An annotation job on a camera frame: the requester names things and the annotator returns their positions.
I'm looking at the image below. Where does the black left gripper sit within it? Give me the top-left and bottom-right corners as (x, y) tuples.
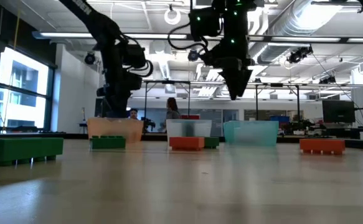
(96, 70), (143, 119)

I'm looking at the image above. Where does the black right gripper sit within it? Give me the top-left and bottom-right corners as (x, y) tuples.
(199, 40), (257, 101)

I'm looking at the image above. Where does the green toy building block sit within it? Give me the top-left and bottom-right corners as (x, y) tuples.
(89, 135), (126, 151)
(0, 137), (64, 167)
(204, 136), (220, 149)

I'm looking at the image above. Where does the red toy building block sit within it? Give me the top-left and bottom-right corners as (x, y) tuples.
(169, 136), (205, 152)
(299, 138), (346, 156)

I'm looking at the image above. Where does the orange translucent plastic bin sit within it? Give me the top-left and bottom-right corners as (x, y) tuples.
(87, 117), (144, 144)

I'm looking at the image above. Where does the teal translucent plastic bin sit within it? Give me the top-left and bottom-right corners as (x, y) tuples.
(223, 120), (280, 147)

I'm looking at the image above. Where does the clear translucent plastic bin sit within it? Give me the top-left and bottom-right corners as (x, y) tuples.
(166, 118), (213, 147)

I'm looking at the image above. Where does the long ceiling light strip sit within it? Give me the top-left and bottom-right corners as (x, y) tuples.
(270, 35), (363, 44)
(31, 30), (188, 40)

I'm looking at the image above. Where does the large window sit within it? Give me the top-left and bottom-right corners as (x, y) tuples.
(0, 46), (57, 131)

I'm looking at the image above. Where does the black computer monitor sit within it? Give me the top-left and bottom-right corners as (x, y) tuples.
(321, 99), (356, 124)

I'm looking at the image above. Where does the black metal frame rig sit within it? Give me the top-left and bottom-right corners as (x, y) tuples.
(255, 82), (301, 122)
(143, 80), (192, 125)

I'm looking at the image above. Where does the round black camera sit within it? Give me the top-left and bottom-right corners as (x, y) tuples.
(84, 52), (97, 65)
(187, 49), (200, 62)

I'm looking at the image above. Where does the black hanging camera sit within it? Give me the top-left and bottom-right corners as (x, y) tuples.
(286, 45), (314, 65)

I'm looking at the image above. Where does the silver ventilation duct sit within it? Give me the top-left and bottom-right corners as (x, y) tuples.
(255, 0), (350, 63)

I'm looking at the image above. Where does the white ring lamp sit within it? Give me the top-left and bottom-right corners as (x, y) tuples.
(164, 7), (182, 26)

